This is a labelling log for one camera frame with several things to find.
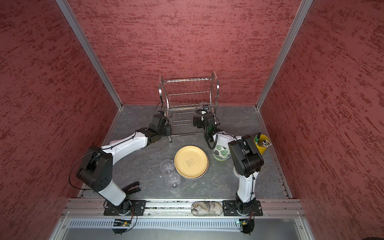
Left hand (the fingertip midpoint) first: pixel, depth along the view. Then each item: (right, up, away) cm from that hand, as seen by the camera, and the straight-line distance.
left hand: (169, 130), depth 92 cm
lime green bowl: (+33, -17, -3) cm, 37 cm away
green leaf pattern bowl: (+33, -14, 0) cm, 36 cm away
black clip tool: (-17, -31, -13) cm, 37 cm away
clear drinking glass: (+1, -20, -9) cm, 22 cm away
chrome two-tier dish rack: (+5, +23, +18) cm, 30 cm away
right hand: (+20, +8, +5) cm, 22 cm away
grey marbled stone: (+23, -37, -21) cm, 48 cm away
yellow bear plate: (+15, -19, -5) cm, 24 cm away
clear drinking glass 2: (+4, -28, -9) cm, 30 cm away
